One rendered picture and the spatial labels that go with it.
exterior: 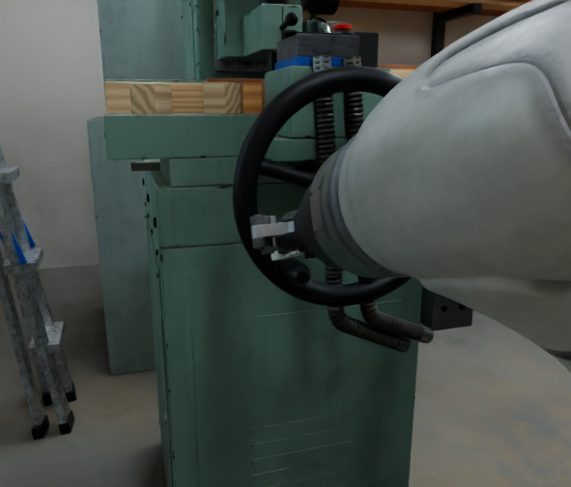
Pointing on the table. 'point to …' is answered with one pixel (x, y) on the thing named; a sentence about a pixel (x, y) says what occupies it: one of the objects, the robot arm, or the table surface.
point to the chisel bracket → (267, 28)
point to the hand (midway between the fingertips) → (285, 243)
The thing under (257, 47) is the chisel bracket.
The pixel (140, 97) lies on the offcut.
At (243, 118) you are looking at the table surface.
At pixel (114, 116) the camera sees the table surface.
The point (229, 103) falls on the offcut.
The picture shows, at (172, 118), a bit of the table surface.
